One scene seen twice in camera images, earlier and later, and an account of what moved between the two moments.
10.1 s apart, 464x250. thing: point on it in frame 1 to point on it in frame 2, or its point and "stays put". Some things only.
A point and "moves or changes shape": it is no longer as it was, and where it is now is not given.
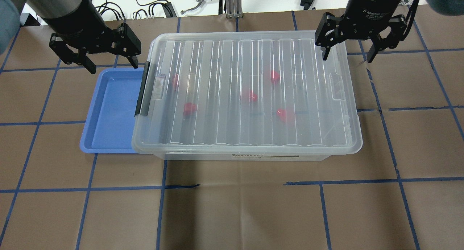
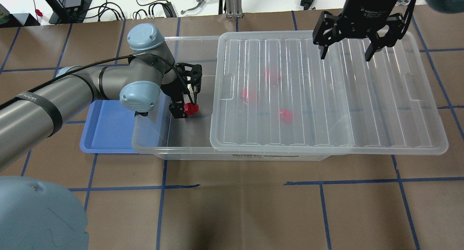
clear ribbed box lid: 248,93 moves or changes shape
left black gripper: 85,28 to 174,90
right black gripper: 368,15 stays put
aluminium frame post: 233,3 stays put
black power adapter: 169,9 stays put
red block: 190,109 stays put
